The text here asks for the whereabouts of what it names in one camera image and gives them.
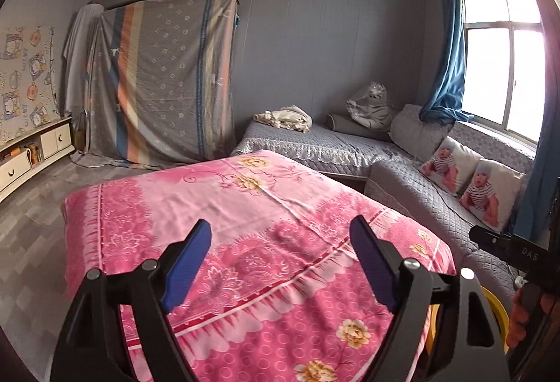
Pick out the window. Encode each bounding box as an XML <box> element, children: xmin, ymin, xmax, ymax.
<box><xmin>462</xmin><ymin>0</ymin><xmax>545</xmax><ymax>145</ymax></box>

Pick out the striped grey sheet covered wardrobe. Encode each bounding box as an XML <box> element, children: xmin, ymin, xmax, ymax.
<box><xmin>84</xmin><ymin>0</ymin><xmax>237</xmax><ymax>169</ymax></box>

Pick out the cream tv cabinet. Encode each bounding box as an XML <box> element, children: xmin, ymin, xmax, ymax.
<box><xmin>0</xmin><ymin>117</ymin><xmax>76</xmax><ymax>203</ymax></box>

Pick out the cartoon patterned wall cloth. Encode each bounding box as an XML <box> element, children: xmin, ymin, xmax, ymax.
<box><xmin>0</xmin><ymin>26</ymin><xmax>60</xmax><ymax>146</ymax></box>

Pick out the dark grey bolster pillow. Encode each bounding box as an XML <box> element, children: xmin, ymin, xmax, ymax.
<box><xmin>327</xmin><ymin>114</ymin><xmax>391</xmax><ymax>142</ymax></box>

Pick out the yellow rimmed trash bin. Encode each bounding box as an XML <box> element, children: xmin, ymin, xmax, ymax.
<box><xmin>425</xmin><ymin>287</ymin><xmax>510</xmax><ymax>354</ymax></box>

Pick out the baby print pillow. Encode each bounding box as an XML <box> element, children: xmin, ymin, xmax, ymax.
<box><xmin>460</xmin><ymin>158</ymin><xmax>526</xmax><ymax>232</ymax></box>
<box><xmin>420</xmin><ymin>137</ymin><xmax>482</xmax><ymax>196</ymax></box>

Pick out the white tiger plush toy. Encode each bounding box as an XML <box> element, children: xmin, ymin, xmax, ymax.
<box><xmin>346</xmin><ymin>81</ymin><xmax>394</xmax><ymax>131</ymax></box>

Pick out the person's right hand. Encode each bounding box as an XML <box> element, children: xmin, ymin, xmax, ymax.
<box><xmin>506</xmin><ymin>283</ymin><xmax>559</xmax><ymax>349</ymax></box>

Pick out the grey hanging cloth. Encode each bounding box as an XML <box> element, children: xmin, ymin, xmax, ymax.
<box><xmin>62</xmin><ymin>1</ymin><xmax>106</xmax><ymax>134</ymax></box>

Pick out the grey cushion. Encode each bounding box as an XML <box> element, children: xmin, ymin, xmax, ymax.
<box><xmin>388</xmin><ymin>104</ymin><xmax>453</xmax><ymax>163</ymax></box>

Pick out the grey quilted sofa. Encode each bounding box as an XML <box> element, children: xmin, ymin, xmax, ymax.
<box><xmin>234</xmin><ymin>122</ymin><xmax>534</xmax><ymax>267</ymax></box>

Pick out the right baby print pillow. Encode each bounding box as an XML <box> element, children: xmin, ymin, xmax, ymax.
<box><xmin>460</xmin><ymin>158</ymin><xmax>526</xmax><ymax>232</ymax></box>

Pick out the beige crumpled cloth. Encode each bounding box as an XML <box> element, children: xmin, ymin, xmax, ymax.
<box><xmin>252</xmin><ymin>105</ymin><xmax>312</xmax><ymax>133</ymax></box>

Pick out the pink floral tablecloth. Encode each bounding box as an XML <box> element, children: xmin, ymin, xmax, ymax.
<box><xmin>63</xmin><ymin>151</ymin><xmax>456</xmax><ymax>381</ymax></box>

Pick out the blue curtain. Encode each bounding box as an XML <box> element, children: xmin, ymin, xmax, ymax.
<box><xmin>420</xmin><ymin>0</ymin><xmax>474</xmax><ymax>125</ymax></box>

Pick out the left baby print pillow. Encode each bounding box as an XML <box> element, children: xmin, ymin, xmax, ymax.
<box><xmin>420</xmin><ymin>137</ymin><xmax>482</xmax><ymax>196</ymax></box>

